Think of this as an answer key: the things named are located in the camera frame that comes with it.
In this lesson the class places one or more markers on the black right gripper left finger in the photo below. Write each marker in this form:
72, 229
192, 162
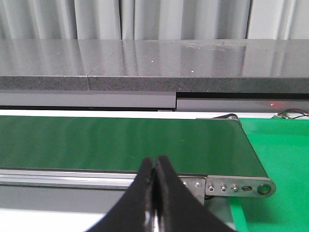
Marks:
134, 211

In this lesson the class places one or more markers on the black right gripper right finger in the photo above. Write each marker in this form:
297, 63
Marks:
178, 210

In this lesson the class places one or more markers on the green conveyor belt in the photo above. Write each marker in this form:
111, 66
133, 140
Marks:
193, 146

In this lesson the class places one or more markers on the bright green mat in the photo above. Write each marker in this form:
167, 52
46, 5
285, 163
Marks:
282, 146

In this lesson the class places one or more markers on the grey stone countertop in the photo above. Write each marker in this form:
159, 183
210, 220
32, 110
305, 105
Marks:
191, 75

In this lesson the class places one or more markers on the white pleated curtain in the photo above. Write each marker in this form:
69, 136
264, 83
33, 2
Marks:
154, 19

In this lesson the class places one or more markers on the aluminium conveyor frame rail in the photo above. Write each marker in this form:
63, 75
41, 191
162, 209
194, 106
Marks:
200, 185

